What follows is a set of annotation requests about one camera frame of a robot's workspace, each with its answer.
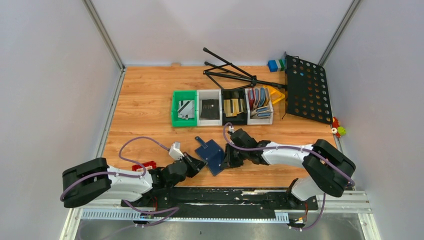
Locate blue card holder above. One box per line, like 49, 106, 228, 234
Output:
194, 136, 225, 177

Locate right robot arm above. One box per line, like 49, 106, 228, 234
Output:
222, 125, 356, 201

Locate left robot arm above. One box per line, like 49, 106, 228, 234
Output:
59, 152, 208, 208

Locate gold cards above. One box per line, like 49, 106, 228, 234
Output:
223, 98, 246, 118

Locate black cards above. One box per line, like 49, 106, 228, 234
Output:
200, 99, 220, 120

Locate white bin with card holders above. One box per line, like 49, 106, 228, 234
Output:
244, 87, 274, 125

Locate white bin with black cards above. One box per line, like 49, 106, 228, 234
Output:
196, 89, 223, 127

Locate silver cards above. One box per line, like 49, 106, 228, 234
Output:
177, 100, 195, 120

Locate red toy block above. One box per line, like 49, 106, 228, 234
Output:
131, 161, 157, 172

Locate green bin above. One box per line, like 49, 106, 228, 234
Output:
171, 90, 198, 128

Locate yellow triangle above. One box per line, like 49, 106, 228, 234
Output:
263, 85, 285, 105

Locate black music stand tripod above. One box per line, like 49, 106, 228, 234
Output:
202, 47, 288, 90

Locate black perforated stand plate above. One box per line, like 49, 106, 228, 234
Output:
284, 54, 333, 125

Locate blue green white blocks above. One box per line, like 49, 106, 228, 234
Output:
267, 59, 286, 73

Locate colourful small toy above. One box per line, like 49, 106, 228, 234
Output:
331, 116, 347, 139

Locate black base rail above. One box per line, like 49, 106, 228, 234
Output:
131, 186, 319, 219

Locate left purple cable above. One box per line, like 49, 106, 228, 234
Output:
59, 136, 181, 240

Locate purple cable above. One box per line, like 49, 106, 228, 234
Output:
222, 122, 356, 232
59, 136, 181, 240

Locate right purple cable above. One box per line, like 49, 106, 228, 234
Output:
222, 122, 356, 232

